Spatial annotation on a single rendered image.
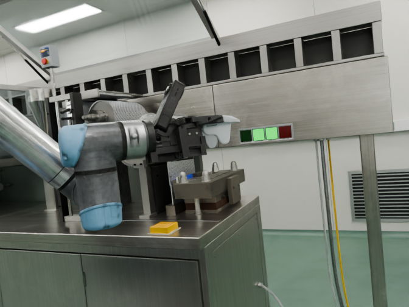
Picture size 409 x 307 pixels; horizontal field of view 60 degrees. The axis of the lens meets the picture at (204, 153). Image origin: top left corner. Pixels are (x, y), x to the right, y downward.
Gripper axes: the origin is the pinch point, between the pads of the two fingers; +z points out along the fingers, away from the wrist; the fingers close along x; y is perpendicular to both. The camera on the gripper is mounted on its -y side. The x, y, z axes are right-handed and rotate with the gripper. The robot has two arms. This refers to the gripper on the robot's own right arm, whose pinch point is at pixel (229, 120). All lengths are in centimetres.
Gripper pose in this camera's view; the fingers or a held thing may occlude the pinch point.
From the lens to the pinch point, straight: 79.2
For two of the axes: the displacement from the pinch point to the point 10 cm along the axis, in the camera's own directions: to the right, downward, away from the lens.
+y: 1.7, 9.8, -0.7
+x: 4.3, -1.4, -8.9
